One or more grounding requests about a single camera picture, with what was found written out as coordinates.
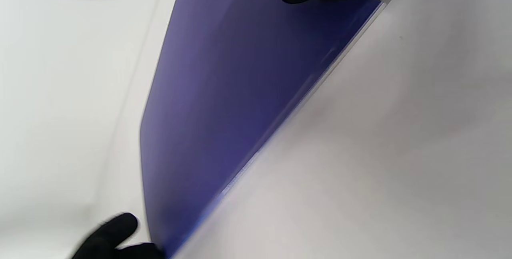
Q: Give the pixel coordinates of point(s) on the person's left hand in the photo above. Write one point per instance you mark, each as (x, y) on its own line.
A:
(108, 239)

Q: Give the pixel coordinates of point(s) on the blue folder with clear sleeves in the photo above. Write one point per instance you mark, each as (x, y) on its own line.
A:
(224, 91)

